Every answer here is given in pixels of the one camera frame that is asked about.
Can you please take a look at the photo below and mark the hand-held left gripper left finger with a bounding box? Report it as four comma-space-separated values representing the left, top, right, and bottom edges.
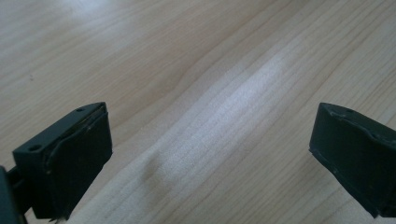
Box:
12, 102, 113, 221

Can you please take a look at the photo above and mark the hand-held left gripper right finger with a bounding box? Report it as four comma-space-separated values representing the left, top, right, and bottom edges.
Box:
308, 102, 396, 219

